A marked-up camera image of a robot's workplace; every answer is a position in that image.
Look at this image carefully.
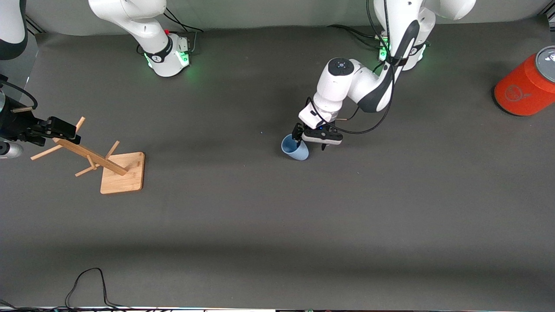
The light blue plastic cup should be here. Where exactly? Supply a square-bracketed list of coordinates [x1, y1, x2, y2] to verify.
[281, 133, 310, 161]

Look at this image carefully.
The wooden cup rack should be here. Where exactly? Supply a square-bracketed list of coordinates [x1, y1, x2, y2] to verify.
[12, 106, 145, 195]

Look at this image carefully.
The orange drink can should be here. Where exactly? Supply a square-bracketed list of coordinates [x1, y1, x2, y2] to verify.
[493, 45, 555, 117]

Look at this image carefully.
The black right arm wrist cable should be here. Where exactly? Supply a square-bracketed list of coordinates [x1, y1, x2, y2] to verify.
[0, 80, 39, 111]

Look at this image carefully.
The black arm wrist cable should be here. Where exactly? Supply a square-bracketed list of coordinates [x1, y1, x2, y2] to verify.
[0, 80, 39, 111]
[307, 0, 396, 135]

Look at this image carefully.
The black left arm wrist cable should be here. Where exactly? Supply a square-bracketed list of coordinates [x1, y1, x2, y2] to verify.
[307, 0, 396, 135]

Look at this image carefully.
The black left arm base cable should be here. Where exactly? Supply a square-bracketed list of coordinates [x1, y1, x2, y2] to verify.
[327, 25, 385, 46]

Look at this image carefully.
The black arm base cable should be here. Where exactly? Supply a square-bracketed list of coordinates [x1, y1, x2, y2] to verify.
[327, 25, 385, 46]
[160, 8, 205, 55]

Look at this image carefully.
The thin black looped cable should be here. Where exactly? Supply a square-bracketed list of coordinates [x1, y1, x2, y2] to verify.
[64, 267, 133, 311]

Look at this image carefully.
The black right arm base cable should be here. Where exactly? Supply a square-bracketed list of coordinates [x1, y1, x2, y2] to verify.
[160, 8, 205, 55]

